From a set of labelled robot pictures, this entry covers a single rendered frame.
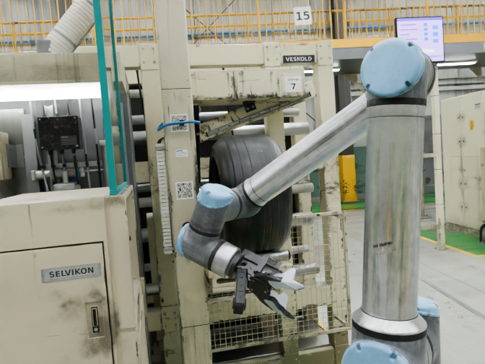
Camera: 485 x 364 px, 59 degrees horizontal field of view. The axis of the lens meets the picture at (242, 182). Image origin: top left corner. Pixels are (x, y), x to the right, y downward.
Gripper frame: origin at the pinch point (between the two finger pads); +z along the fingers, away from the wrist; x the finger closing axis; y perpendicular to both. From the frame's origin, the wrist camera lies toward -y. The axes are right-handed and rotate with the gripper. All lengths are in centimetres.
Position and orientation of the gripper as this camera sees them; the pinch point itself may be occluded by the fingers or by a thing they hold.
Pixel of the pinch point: (298, 306)
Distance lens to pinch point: 113.3
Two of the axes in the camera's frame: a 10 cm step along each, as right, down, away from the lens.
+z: 8.6, 3.9, -3.2
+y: 5.0, -5.7, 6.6
